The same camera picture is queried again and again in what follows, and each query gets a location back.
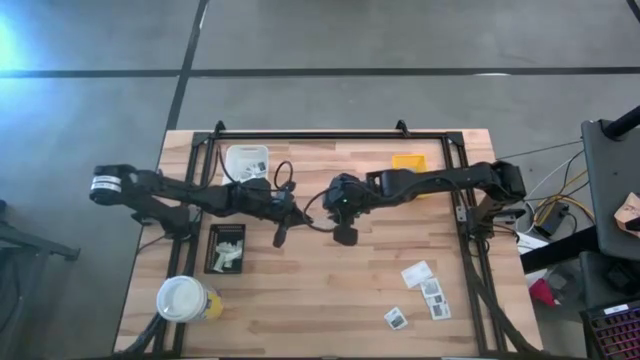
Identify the black power adapter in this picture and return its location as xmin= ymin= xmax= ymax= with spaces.
xmin=533 ymin=202 xmax=570 ymax=239

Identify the red object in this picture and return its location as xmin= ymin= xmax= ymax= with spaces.
xmin=528 ymin=278 xmax=557 ymax=307

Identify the brown paper bag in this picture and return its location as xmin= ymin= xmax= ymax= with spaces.
xmin=613 ymin=192 xmax=640 ymax=232

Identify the black plastic basket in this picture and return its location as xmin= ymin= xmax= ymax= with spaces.
xmin=203 ymin=223 xmax=247 ymax=275

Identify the dark grey cart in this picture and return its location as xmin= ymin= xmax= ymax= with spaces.
xmin=579 ymin=118 xmax=640 ymax=261

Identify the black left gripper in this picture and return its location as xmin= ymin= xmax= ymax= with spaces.
xmin=268 ymin=183 xmax=314 ymax=249

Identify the large white gauze packet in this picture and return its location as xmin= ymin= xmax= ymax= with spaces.
xmin=400 ymin=259 xmax=435 ymax=290

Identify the yellow plastic basket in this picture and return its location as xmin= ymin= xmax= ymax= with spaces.
xmin=391 ymin=153 xmax=432 ymax=200

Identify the white cable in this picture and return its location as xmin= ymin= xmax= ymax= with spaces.
xmin=524 ymin=148 xmax=586 ymax=201

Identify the black pole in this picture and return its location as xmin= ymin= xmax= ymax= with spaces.
xmin=602 ymin=104 xmax=640 ymax=141

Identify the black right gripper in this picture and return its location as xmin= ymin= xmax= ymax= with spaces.
xmin=323 ymin=173 xmax=374 ymax=247

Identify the white plastic bin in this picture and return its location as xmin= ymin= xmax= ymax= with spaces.
xmin=220 ymin=144 xmax=271 ymax=187

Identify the black floor stand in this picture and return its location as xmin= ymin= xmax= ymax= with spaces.
xmin=0 ymin=199 xmax=82 ymax=264

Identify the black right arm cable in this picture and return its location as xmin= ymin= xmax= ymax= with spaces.
xmin=302 ymin=187 xmax=337 ymax=234

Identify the yellow cable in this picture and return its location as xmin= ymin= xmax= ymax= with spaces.
xmin=532 ymin=169 xmax=596 ymax=226

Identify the white paper sheet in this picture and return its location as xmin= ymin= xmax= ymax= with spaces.
xmin=513 ymin=230 xmax=550 ymax=254

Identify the black metal table frame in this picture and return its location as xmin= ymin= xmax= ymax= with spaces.
xmin=152 ymin=119 xmax=539 ymax=357

